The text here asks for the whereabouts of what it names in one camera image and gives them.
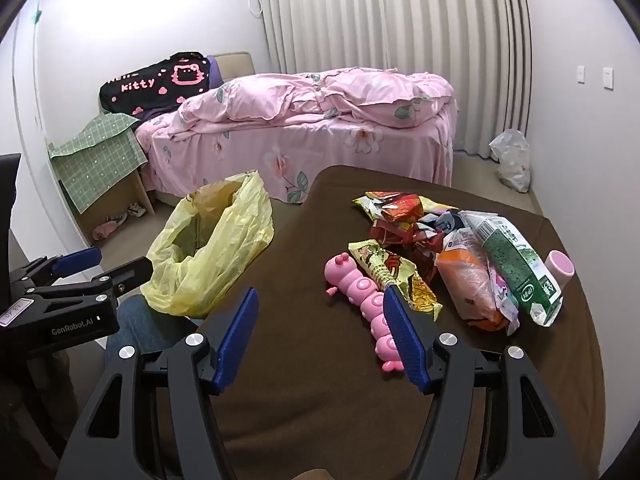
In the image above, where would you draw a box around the wide yellow red snack packet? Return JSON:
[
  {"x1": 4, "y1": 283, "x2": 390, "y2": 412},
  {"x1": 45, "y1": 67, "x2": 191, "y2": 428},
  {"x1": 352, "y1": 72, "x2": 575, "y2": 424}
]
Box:
[{"x1": 352, "y1": 191, "x2": 453, "y2": 225}]

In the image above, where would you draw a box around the white plastic bag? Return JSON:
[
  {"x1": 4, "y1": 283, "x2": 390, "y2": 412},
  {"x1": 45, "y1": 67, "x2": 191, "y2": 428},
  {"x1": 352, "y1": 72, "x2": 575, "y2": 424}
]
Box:
[{"x1": 489, "y1": 129, "x2": 532, "y2": 194}]

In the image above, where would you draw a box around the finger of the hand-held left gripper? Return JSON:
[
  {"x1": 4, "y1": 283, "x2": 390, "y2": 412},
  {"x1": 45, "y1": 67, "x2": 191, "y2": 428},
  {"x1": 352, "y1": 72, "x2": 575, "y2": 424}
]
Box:
[
  {"x1": 10, "y1": 247, "x2": 103, "y2": 291},
  {"x1": 27, "y1": 256, "x2": 153, "y2": 307}
]

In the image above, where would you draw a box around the green checked cloth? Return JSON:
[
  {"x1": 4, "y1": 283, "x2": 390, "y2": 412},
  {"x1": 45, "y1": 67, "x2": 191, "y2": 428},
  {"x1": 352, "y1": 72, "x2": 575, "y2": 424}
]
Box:
[{"x1": 49, "y1": 111, "x2": 149, "y2": 211}]

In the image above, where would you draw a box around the black blanket with pink print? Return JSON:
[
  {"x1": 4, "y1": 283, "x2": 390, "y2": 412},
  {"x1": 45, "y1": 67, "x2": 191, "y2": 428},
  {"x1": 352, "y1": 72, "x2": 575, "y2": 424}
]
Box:
[{"x1": 99, "y1": 51, "x2": 213, "y2": 118}]

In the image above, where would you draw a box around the green white paper pack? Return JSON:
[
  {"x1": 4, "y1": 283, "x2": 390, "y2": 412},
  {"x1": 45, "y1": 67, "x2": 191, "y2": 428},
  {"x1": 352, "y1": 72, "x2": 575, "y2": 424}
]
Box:
[{"x1": 472, "y1": 215, "x2": 566, "y2": 328}]

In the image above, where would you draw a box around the cream pleated curtain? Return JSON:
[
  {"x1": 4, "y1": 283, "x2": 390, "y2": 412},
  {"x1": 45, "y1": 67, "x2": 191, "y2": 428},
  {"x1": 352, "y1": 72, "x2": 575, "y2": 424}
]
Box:
[{"x1": 262, "y1": 0, "x2": 533, "y2": 161}]

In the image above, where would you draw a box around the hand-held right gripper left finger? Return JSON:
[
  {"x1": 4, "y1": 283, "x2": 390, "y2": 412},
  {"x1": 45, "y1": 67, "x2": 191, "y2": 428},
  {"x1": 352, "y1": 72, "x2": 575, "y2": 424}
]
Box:
[{"x1": 55, "y1": 287, "x2": 260, "y2": 480}]

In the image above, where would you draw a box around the long yellow cartoon snack packet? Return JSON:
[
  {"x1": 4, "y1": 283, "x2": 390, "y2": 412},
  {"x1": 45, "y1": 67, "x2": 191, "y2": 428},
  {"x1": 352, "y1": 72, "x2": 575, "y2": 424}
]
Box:
[{"x1": 347, "y1": 240, "x2": 443, "y2": 322}]

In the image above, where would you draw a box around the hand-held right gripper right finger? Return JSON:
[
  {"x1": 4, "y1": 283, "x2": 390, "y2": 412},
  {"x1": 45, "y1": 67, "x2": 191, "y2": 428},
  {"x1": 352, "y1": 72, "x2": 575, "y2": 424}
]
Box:
[{"x1": 382, "y1": 285, "x2": 583, "y2": 480}]

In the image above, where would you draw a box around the red crumpled wrapper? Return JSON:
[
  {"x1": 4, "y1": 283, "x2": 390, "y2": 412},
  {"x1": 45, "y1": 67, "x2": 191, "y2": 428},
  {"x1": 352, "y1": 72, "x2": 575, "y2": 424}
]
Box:
[{"x1": 370, "y1": 217, "x2": 443, "y2": 263}]

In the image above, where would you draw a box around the dark blue white packet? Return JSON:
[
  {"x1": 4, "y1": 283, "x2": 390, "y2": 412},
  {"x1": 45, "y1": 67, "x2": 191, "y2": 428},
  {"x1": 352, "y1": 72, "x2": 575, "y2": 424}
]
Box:
[{"x1": 425, "y1": 212, "x2": 471, "y2": 242}]

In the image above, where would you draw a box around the person's leg in jeans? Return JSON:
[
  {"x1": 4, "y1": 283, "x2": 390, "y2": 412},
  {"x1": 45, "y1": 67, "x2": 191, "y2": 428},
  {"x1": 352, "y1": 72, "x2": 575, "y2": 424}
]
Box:
[{"x1": 105, "y1": 294, "x2": 203, "y2": 361}]

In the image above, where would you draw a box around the pink floral duvet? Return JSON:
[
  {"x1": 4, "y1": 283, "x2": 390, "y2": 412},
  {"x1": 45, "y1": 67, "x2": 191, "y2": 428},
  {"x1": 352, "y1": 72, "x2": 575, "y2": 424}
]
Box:
[{"x1": 167, "y1": 67, "x2": 456, "y2": 128}]

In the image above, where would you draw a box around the pink caterpillar toy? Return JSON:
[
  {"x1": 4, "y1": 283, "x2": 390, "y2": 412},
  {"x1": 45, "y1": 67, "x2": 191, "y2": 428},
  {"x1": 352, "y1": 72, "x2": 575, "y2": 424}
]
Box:
[{"x1": 324, "y1": 254, "x2": 407, "y2": 374}]

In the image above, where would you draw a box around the bed with pink floral sheet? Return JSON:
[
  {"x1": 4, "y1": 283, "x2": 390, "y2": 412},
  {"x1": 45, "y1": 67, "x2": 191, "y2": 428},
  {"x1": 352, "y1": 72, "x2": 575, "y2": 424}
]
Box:
[{"x1": 135, "y1": 51, "x2": 458, "y2": 206}]

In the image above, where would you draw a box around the pink cup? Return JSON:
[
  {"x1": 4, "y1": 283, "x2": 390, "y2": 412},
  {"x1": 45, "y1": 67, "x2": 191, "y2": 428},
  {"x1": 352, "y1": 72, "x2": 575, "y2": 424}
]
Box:
[{"x1": 545, "y1": 250, "x2": 575, "y2": 287}]

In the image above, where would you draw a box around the small pink white packet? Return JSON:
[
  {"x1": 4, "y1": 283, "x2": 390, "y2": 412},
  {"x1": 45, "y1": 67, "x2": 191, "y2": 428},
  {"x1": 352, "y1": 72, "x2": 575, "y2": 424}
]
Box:
[{"x1": 489, "y1": 267, "x2": 522, "y2": 313}]

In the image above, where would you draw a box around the yellow plastic bag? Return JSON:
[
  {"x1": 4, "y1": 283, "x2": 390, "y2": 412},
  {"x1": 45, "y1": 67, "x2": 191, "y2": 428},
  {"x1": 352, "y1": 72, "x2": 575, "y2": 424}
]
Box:
[{"x1": 140, "y1": 170, "x2": 275, "y2": 318}]

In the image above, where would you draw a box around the wooden bedside table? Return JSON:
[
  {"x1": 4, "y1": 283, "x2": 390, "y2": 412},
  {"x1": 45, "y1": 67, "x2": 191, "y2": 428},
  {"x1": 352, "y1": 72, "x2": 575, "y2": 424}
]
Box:
[{"x1": 60, "y1": 160, "x2": 156, "y2": 244}]

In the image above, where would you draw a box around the orange clear plastic packet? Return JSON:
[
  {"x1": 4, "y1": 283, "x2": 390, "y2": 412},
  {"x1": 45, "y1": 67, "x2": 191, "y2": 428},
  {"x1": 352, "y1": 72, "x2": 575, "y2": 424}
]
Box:
[{"x1": 435, "y1": 237, "x2": 521, "y2": 336}]

